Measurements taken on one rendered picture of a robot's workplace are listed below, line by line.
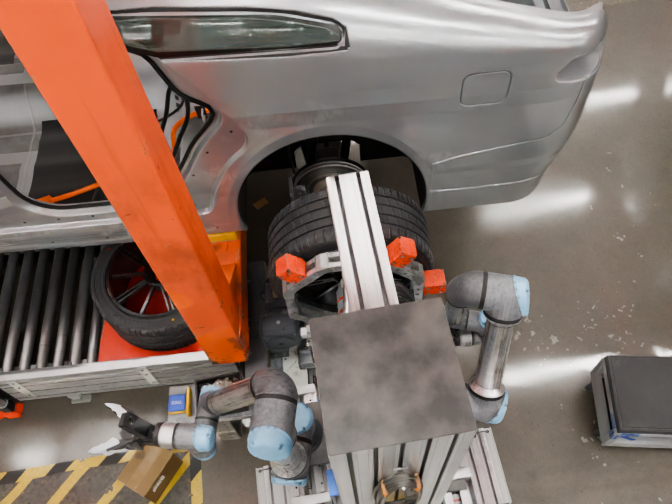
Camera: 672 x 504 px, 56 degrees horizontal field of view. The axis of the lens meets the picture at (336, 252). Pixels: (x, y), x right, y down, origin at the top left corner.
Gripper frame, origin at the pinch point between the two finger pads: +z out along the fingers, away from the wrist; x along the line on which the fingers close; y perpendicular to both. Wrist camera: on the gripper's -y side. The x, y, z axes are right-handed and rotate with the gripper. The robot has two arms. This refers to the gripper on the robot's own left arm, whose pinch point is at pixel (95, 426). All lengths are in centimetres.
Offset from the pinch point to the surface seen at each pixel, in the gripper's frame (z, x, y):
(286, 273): -48, 63, 4
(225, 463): -10, 34, 120
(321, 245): -59, 74, 0
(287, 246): -46, 76, 5
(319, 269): -59, 66, 4
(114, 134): -20, 38, -81
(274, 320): -31, 85, 72
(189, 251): -24, 46, -28
